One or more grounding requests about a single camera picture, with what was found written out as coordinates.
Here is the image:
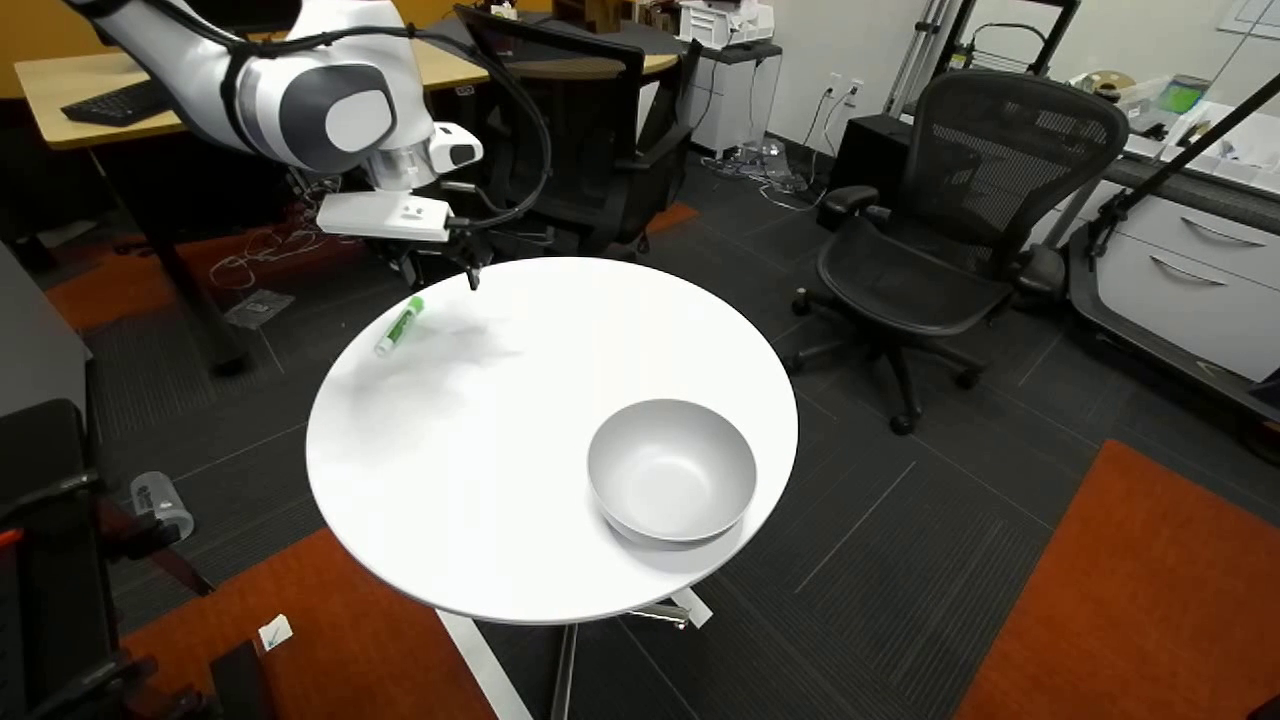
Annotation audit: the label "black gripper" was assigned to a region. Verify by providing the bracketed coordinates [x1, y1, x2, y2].
[438, 213, 494, 295]

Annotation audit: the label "green marker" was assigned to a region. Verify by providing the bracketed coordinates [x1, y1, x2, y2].
[381, 293, 430, 357]

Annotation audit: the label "grey bowl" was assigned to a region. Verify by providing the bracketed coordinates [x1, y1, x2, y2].
[582, 394, 761, 547]

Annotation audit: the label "black padded office chair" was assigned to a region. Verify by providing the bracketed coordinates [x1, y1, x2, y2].
[456, 3, 704, 259]

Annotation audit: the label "grey floor plate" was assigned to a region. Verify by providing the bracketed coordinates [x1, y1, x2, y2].
[218, 289, 298, 334]

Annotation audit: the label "white printer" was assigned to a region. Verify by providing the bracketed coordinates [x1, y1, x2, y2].
[676, 0, 780, 57]

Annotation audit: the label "white table base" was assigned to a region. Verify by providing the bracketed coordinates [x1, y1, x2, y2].
[436, 582, 717, 720]

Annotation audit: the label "grey cylinder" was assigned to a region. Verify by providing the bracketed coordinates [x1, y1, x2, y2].
[129, 466, 199, 545]

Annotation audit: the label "black keyboard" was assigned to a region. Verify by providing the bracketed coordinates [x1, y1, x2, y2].
[57, 79, 170, 132]

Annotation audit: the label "small white tag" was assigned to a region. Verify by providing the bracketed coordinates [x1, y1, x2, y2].
[252, 613, 298, 654]

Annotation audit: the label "small black box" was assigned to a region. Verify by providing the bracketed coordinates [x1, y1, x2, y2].
[829, 111, 919, 206]

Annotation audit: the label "black mesh office chair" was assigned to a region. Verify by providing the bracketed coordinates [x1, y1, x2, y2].
[784, 69, 1137, 438]

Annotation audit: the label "wooden desk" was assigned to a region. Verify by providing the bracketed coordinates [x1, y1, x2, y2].
[11, 34, 493, 150]

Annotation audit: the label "black side furniture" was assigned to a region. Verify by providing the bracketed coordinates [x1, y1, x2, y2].
[0, 243, 136, 720]

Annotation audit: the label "black metal stand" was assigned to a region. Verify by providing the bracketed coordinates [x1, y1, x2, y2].
[914, 0, 1087, 89]

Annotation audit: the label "black slanted pole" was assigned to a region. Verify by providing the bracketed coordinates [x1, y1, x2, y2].
[1082, 70, 1280, 259]

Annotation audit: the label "white drawer cabinet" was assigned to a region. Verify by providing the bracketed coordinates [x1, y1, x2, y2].
[1092, 188, 1280, 392]

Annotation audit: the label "green and white box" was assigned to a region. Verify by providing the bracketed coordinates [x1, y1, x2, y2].
[1152, 70, 1211, 119]

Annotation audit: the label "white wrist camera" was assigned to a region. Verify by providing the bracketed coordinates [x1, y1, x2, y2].
[312, 188, 456, 246]

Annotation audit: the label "tangled floor cables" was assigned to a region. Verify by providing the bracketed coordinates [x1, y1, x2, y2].
[196, 216, 335, 301]

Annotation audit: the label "white pedestal cabinet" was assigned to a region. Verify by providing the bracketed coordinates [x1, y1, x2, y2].
[689, 46, 784, 158]

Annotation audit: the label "white wall outlet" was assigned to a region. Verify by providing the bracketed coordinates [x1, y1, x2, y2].
[820, 70, 866, 111]

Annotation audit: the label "black floor frame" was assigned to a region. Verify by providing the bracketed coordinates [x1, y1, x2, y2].
[1060, 233, 1280, 430]

